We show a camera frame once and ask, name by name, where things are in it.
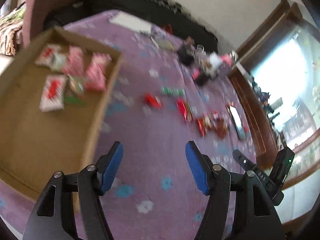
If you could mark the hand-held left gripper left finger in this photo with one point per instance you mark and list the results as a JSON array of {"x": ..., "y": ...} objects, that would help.
[{"x": 112, "y": 167}]

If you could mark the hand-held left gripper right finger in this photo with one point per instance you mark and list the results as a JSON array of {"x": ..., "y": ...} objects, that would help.
[{"x": 197, "y": 170}]

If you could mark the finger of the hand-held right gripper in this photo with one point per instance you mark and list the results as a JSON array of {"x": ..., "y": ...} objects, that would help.
[{"x": 243, "y": 161}]

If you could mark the cardboard box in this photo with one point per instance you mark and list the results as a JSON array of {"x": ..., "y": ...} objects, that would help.
[{"x": 37, "y": 142}]

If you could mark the large white red snack packet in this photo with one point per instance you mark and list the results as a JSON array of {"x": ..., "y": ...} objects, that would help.
[{"x": 52, "y": 92}]

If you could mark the small pink snack packet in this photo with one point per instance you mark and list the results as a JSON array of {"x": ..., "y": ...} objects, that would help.
[{"x": 73, "y": 61}]

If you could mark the small dark red snack packet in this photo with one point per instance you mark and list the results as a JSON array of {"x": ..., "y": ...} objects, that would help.
[{"x": 221, "y": 129}]

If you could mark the black smartphone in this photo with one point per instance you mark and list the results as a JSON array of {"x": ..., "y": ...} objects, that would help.
[{"x": 236, "y": 121}]

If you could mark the small red emblem snack packet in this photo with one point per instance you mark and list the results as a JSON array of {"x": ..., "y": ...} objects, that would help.
[{"x": 201, "y": 127}]

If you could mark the large dark red snack packet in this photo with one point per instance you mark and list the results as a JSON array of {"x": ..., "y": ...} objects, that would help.
[{"x": 185, "y": 110}]

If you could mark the dark clutter on windowsill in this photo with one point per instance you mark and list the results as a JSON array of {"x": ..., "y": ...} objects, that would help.
[{"x": 265, "y": 100}]

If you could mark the flat green snack packet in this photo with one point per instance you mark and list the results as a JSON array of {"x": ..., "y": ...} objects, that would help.
[{"x": 75, "y": 101}]

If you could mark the long shiny red snack packet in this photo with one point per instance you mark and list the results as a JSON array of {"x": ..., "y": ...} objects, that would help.
[{"x": 152, "y": 100}]

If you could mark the green twisted candy packet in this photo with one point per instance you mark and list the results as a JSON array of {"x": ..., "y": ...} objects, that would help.
[{"x": 172, "y": 91}]

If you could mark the green brown snack packet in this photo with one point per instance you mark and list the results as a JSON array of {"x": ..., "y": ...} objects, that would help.
[{"x": 76, "y": 85}]

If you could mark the black canister wooden lid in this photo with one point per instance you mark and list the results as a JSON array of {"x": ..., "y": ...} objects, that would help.
[
  {"x": 203, "y": 78},
  {"x": 186, "y": 53}
]

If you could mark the pink thermos bottle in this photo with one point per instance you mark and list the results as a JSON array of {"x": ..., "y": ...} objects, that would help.
[{"x": 228, "y": 59}]

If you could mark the white plastic container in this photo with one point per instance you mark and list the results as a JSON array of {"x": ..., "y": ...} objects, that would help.
[{"x": 215, "y": 61}]

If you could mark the white green snack packet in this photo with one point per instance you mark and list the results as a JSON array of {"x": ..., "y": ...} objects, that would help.
[{"x": 58, "y": 61}]

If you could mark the olive notebook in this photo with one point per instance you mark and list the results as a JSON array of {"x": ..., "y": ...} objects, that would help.
[{"x": 166, "y": 43}]

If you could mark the white paper sheet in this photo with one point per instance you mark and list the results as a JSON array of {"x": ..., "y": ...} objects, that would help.
[{"x": 131, "y": 22}]

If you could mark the black sofa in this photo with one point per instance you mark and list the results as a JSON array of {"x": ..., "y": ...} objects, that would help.
[{"x": 112, "y": 0}]

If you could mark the striped knitted cloth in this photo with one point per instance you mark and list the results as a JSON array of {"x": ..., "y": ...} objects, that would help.
[{"x": 10, "y": 32}]

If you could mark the wooden window frame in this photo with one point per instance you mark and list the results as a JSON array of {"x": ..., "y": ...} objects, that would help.
[{"x": 252, "y": 97}]

